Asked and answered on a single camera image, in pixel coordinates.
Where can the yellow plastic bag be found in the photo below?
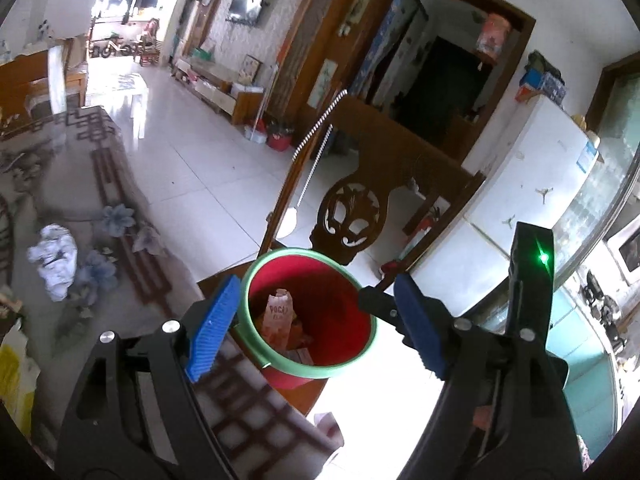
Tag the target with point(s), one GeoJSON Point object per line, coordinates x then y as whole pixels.
{"type": "Point", "coordinates": [15, 375]}

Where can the red basin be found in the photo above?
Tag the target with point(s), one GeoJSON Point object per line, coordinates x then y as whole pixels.
{"type": "Point", "coordinates": [280, 140]}

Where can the white coffee table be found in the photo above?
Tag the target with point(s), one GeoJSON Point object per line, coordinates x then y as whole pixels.
{"type": "Point", "coordinates": [122, 87]}

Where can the white paper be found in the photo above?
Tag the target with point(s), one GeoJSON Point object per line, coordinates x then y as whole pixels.
{"type": "Point", "coordinates": [52, 265]}

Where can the pink white paper scrap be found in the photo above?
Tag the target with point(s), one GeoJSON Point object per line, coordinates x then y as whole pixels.
{"type": "Point", "coordinates": [327, 425]}

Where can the wooden door frame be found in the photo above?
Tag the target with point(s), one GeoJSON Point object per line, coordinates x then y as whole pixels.
{"type": "Point", "coordinates": [440, 20]}

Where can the carved wooden chair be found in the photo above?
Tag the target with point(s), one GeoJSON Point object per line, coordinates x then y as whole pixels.
{"type": "Point", "coordinates": [372, 160]}

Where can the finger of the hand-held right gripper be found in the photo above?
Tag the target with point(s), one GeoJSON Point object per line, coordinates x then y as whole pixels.
{"type": "Point", "coordinates": [376, 302]}

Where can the pink snack wrapper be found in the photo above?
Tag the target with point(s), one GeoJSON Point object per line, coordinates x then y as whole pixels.
{"type": "Point", "coordinates": [277, 320]}

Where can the orange snack wrapper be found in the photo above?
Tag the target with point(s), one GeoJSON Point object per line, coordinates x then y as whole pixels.
{"type": "Point", "coordinates": [300, 342]}

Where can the floral printed dining table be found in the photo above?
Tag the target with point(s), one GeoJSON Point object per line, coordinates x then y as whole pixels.
{"type": "Point", "coordinates": [75, 185]}

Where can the wooden sofa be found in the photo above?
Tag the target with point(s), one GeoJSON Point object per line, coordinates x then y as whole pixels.
{"type": "Point", "coordinates": [35, 80]}

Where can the white dustpan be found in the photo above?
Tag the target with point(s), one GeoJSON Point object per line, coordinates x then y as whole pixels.
{"type": "Point", "coordinates": [255, 133]}

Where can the green bag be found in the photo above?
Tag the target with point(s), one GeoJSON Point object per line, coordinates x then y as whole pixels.
{"type": "Point", "coordinates": [539, 62]}

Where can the teal cabinet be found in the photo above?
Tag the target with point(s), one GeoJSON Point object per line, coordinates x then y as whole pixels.
{"type": "Point", "coordinates": [587, 360]}

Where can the blue box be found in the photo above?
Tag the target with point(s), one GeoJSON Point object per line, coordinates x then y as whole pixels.
{"type": "Point", "coordinates": [547, 87]}

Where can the small wooden chair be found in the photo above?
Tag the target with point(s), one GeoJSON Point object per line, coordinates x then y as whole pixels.
{"type": "Point", "coordinates": [149, 42]}

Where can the wall television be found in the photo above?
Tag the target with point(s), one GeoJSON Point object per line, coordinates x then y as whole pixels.
{"type": "Point", "coordinates": [245, 6]}

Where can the red fire extinguisher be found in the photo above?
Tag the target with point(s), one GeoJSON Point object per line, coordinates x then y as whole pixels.
{"type": "Point", "coordinates": [425, 222]}

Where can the white refrigerator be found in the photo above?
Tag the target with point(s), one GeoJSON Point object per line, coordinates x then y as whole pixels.
{"type": "Point", "coordinates": [525, 180]}

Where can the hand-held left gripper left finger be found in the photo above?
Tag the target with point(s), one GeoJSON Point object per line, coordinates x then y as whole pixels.
{"type": "Point", "coordinates": [214, 332]}

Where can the small bicycle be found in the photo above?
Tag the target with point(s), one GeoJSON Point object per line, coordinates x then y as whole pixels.
{"type": "Point", "coordinates": [112, 47]}

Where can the red bucket with green rim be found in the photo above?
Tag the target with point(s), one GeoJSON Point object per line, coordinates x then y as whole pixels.
{"type": "Point", "coordinates": [335, 310]}

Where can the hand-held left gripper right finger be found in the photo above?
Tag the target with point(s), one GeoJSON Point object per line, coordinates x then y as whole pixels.
{"type": "Point", "coordinates": [420, 330]}

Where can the low television cabinet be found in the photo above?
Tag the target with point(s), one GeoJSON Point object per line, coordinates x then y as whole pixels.
{"type": "Point", "coordinates": [210, 85]}

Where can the small framed picture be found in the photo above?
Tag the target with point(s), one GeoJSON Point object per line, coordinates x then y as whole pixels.
{"type": "Point", "coordinates": [250, 69]}

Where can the bamboo wall scroll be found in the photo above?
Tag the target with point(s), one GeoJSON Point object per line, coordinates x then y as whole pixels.
{"type": "Point", "coordinates": [322, 82]}

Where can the red hanging bag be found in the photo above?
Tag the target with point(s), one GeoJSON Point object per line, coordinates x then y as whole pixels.
{"type": "Point", "coordinates": [492, 35]}

